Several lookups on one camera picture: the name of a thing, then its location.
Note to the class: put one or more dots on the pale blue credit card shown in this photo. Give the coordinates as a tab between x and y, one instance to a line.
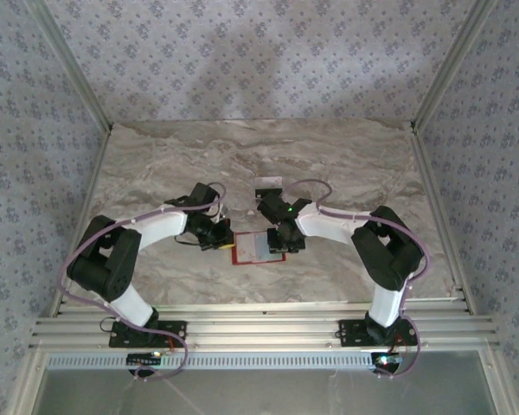
260	248

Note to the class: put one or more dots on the red leather card holder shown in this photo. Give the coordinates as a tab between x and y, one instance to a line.
242	255

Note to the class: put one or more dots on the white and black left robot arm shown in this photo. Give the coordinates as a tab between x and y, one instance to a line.
160	227

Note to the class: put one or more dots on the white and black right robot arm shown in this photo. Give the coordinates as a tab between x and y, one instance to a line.
324	220

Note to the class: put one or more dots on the grey metal panel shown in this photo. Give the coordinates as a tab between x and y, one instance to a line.
264	395

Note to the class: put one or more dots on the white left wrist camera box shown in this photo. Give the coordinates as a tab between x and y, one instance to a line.
222	212

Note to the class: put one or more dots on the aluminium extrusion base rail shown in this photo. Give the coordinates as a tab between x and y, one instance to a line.
264	328

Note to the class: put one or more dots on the aluminium table side rail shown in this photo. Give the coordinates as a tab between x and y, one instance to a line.
427	164
83	216

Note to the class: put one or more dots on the aluminium frame post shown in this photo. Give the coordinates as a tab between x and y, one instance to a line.
74	65
450	65

